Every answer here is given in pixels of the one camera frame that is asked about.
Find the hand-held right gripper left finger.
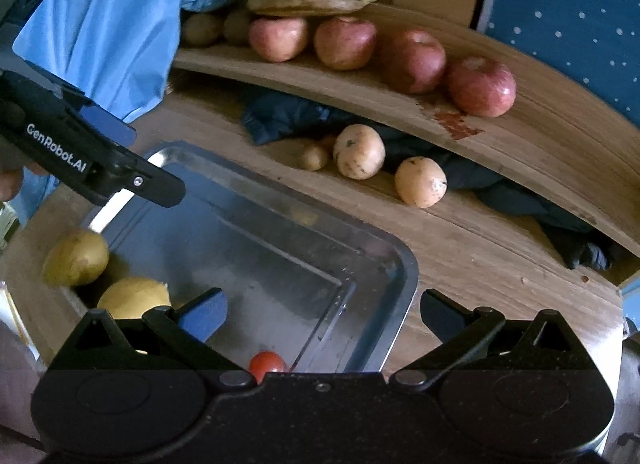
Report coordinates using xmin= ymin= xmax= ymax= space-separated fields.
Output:
xmin=47 ymin=288 xmax=257 ymax=391

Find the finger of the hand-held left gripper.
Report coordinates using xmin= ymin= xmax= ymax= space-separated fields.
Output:
xmin=102 ymin=144 xmax=186 ymax=208
xmin=22 ymin=62 xmax=137 ymax=146

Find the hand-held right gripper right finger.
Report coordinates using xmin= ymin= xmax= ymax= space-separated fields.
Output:
xmin=390 ymin=288 xmax=598 ymax=393

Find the yellow lemon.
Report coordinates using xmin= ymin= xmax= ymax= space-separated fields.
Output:
xmin=96 ymin=277 xmax=173 ymax=321

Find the red cherry tomato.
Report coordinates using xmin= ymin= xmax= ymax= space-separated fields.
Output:
xmin=248 ymin=350 xmax=286 ymax=385

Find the metal tray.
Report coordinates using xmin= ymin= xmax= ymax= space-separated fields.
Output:
xmin=80 ymin=141 xmax=420 ymax=376

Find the brown potato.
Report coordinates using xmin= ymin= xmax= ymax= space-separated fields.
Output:
xmin=41 ymin=228 xmax=110 ymax=287

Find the person's left hand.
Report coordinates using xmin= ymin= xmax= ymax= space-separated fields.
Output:
xmin=0 ymin=161 xmax=48 ymax=201

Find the brown kiwi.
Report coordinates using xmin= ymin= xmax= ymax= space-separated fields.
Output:
xmin=181 ymin=13 xmax=223 ymax=48
xmin=223 ymin=9 xmax=253 ymax=45

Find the pale round speckled fruit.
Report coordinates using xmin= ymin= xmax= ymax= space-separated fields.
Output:
xmin=394 ymin=156 xmax=448 ymax=209
xmin=333 ymin=124 xmax=386 ymax=180

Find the dark cloth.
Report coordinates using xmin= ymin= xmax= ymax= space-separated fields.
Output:
xmin=241 ymin=92 xmax=617 ymax=270

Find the red apple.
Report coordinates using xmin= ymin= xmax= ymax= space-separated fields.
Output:
xmin=377 ymin=28 xmax=447 ymax=95
xmin=248 ymin=17 xmax=309 ymax=63
xmin=447 ymin=55 xmax=517 ymax=118
xmin=314 ymin=16 xmax=377 ymax=71

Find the curved wooden shelf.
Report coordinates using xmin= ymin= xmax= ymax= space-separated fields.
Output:
xmin=172 ymin=2 xmax=640 ymax=265

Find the blue dotted cloth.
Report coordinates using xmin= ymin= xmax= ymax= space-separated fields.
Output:
xmin=480 ymin=0 xmax=640 ymax=115

